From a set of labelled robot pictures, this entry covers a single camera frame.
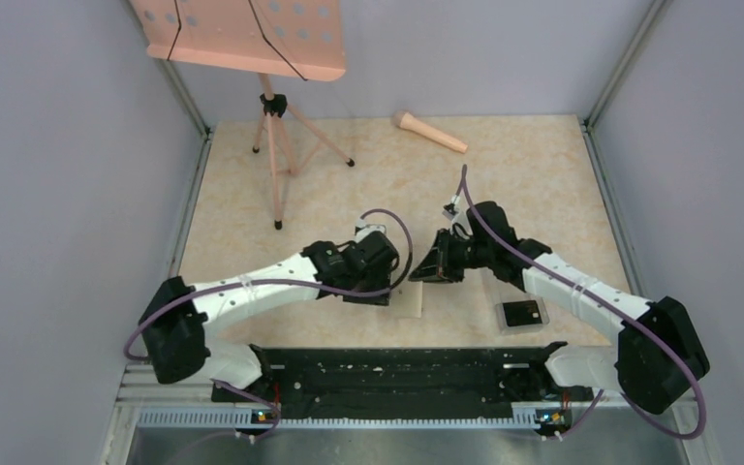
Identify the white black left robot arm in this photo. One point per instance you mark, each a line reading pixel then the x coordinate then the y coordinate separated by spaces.
pixel 181 324

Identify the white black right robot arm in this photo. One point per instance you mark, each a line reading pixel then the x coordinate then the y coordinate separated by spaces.
pixel 655 355

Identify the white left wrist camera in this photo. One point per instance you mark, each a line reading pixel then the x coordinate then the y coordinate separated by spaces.
pixel 363 229

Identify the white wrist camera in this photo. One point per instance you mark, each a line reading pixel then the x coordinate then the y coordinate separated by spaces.
pixel 363 229
pixel 452 211

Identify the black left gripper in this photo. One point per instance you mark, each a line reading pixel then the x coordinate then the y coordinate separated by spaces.
pixel 383 278

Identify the beige leather card holder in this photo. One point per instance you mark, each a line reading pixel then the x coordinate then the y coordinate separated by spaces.
pixel 406 301

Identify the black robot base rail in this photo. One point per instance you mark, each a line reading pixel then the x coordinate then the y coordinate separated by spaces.
pixel 389 384

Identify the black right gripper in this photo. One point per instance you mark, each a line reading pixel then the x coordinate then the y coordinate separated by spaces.
pixel 438 263

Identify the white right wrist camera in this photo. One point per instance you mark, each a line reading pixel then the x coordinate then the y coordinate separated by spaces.
pixel 452 211

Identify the pink microphone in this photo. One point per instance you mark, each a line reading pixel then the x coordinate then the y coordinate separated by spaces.
pixel 406 121

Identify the pink music stand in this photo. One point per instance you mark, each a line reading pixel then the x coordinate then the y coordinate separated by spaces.
pixel 292 39

